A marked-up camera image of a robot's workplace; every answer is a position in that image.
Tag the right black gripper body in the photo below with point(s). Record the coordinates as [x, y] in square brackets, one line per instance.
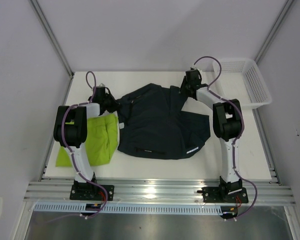
[184, 87]

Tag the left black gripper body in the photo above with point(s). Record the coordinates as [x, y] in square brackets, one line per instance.
[108, 106]

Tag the lime green shorts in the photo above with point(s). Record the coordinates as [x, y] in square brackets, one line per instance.
[102, 139]

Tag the dark green shorts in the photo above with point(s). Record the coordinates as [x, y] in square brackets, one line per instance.
[153, 125]

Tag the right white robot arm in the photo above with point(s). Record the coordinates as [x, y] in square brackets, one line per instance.
[228, 126]

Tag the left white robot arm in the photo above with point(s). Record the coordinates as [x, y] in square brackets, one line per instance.
[71, 131]

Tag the white plastic basket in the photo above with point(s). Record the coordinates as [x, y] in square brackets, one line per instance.
[241, 79]

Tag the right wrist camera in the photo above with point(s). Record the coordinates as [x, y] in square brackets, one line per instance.
[196, 68]

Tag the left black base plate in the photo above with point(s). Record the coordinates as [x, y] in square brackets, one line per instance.
[86, 192]

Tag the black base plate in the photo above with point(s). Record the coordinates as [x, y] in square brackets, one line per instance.
[86, 192]
[213, 194]

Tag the left aluminium frame post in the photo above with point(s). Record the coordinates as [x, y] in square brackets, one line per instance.
[50, 35]

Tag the aluminium frame post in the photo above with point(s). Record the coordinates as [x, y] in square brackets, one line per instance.
[274, 30]
[50, 35]

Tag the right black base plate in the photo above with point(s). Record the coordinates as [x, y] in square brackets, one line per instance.
[213, 194]

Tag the right aluminium frame post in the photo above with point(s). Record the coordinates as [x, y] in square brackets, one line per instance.
[274, 30]

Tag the perforated cable tray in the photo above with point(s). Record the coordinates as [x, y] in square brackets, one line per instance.
[121, 208]

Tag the aluminium mounting rail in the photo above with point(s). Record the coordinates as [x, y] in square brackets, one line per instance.
[154, 191]

